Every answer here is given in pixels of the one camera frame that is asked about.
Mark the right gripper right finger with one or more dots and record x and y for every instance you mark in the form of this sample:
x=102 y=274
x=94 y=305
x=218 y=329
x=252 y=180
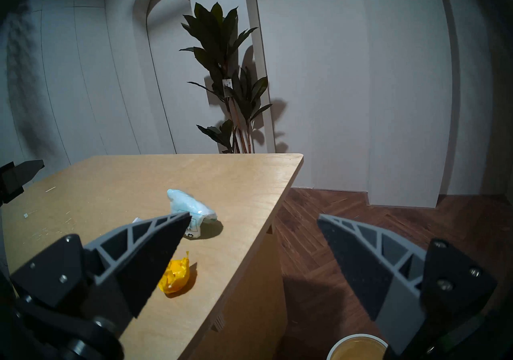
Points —
x=360 y=267

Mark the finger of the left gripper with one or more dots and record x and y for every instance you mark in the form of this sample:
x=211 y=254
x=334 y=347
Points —
x=24 y=173

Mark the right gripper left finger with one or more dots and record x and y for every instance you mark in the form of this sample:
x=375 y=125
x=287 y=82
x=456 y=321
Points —
x=140 y=267

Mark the yellow wrapper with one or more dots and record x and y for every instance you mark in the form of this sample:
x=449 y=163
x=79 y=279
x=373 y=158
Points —
x=175 y=277

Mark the light blue wrapper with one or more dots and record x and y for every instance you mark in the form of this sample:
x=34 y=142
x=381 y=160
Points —
x=188 y=203

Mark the round beige trash bin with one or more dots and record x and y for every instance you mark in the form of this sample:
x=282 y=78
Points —
x=358 y=349

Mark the light wooden table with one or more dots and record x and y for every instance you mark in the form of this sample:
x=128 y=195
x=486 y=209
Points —
x=120 y=179

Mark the small white plant tag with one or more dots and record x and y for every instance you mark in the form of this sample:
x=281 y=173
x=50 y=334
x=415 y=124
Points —
x=227 y=82

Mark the tall green potted plant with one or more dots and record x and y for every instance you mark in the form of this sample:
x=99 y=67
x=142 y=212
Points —
x=218 y=50

